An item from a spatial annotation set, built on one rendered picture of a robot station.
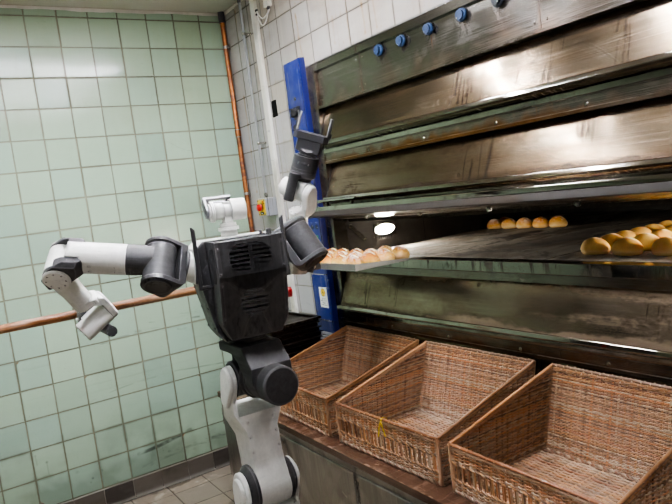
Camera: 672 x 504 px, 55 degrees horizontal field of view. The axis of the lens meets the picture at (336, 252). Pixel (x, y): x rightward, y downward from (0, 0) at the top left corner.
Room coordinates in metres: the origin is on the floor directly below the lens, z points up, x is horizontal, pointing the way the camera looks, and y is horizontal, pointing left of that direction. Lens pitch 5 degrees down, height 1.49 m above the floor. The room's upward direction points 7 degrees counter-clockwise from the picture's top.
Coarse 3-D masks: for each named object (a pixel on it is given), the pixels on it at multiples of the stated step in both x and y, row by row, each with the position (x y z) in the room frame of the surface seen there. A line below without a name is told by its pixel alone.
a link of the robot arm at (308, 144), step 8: (296, 136) 2.17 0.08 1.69; (304, 136) 2.16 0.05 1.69; (312, 136) 2.16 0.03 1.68; (320, 136) 2.16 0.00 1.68; (296, 144) 2.17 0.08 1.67; (304, 144) 2.17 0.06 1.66; (312, 144) 2.17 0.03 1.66; (320, 144) 2.16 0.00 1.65; (304, 152) 2.17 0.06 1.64; (312, 152) 2.17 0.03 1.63; (320, 152) 2.18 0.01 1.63; (296, 160) 2.17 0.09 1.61; (304, 160) 2.16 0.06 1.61; (312, 160) 2.16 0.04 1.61; (304, 168) 2.16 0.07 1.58; (312, 168) 2.17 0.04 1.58
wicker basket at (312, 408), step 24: (360, 336) 2.96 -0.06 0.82; (384, 336) 2.79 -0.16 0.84; (312, 360) 2.96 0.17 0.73; (336, 360) 3.02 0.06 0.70; (360, 360) 2.92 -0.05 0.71; (384, 360) 2.52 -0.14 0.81; (312, 384) 2.95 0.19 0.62; (336, 384) 3.01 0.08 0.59; (360, 384) 2.45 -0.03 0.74; (288, 408) 2.65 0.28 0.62; (312, 408) 2.47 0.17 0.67; (360, 408) 2.44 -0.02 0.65; (336, 432) 2.38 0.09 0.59
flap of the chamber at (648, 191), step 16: (544, 192) 1.87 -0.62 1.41; (560, 192) 1.83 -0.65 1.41; (576, 192) 1.78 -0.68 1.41; (592, 192) 1.74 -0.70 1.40; (608, 192) 1.70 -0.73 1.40; (624, 192) 1.66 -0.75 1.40; (640, 192) 1.62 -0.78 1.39; (656, 192) 1.59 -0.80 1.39; (368, 208) 2.61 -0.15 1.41; (384, 208) 2.52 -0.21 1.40; (400, 208) 2.44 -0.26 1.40; (416, 208) 2.36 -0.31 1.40; (432, 208) 2.29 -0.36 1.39; (448, 208) 2.26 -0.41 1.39; (464, 208) 2.25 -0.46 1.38; (480, 208) 2.24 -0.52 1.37; (496, 208) 2.23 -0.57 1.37; (512, 208) 2.22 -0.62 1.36
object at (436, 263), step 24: (408, 264) 2.67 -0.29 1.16; (432, 264) 2.54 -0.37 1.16; (456, 264) 2.42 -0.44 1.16; (480, 264) 2.32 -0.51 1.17; (504, 264) 2.22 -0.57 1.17; (528, 264) 2.13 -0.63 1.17; (552, 264) 2.05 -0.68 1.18; (576, 264) 1.97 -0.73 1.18; (600, 264) 1.90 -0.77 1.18; (624, 264) 1.84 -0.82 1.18; (648, 264) 1.79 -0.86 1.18
